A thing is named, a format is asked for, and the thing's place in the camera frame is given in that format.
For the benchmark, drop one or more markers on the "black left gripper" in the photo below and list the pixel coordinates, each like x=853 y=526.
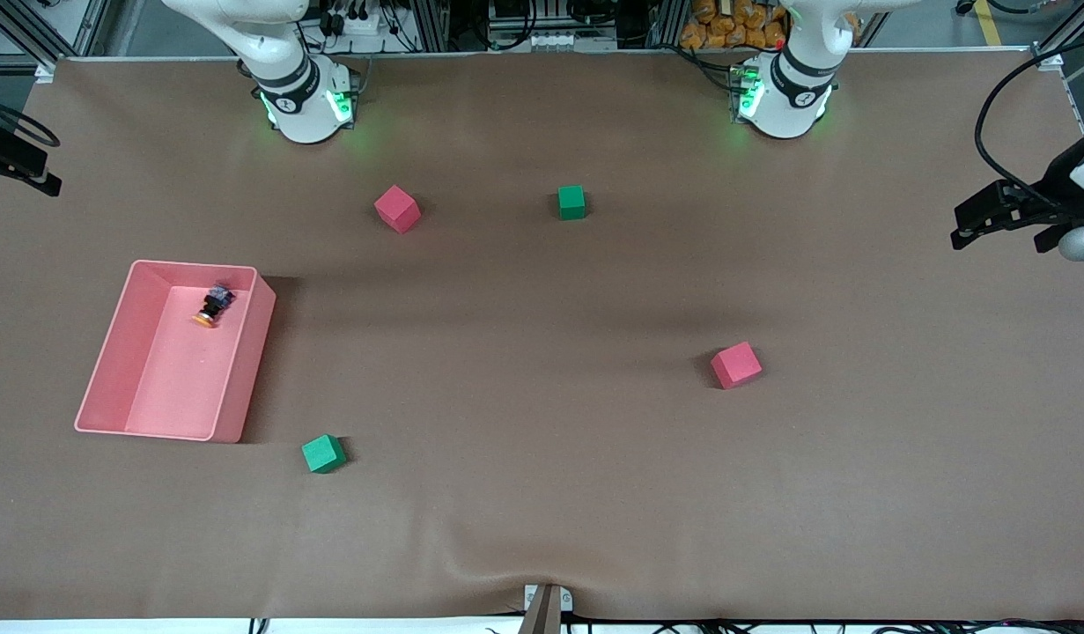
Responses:
x=1054 y=187

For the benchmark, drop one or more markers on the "yellow mushroom push button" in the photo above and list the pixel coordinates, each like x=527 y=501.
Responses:
x=211 y=308

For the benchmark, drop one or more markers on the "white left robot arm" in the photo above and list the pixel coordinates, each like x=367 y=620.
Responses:
x=788 y=97

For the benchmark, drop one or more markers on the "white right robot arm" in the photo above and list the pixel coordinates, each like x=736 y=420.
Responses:
x=286 y=88

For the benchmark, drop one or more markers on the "pink plastic bin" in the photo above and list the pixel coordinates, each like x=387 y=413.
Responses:
x=180 y=379

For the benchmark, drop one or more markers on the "pink foam cube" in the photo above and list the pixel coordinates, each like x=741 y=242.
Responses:
x=735 y=365
x=396 y=209

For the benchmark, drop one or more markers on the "orange packets pile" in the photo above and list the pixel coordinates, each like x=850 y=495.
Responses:
x=718 y=26

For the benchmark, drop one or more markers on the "white power strip with plugs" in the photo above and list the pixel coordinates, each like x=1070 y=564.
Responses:
x=357 y=25

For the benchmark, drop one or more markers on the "green foam cube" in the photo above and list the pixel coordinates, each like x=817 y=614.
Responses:
x=323 y=453
x=571 y=202

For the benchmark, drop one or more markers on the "long white power strip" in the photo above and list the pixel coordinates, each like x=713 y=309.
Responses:
x=550 y=40

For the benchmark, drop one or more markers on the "brown table mat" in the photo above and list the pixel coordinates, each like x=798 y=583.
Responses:
x=542 y=440

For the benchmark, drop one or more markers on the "metal table corner bracket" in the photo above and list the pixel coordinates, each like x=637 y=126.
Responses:
x=1046 y=58
x=45 y=72

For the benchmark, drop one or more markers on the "aluminium frame profile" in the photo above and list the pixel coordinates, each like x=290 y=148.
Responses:
x=667 y=25
x=22 y=33
x=433 y=25
x=1070 y=28

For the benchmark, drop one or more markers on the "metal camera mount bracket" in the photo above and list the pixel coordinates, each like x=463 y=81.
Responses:
x=546 y=612

